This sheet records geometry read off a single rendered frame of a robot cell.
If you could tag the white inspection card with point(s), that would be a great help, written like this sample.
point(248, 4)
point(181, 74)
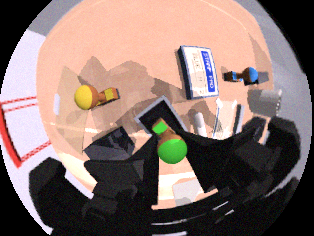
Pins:
point(223, 120)

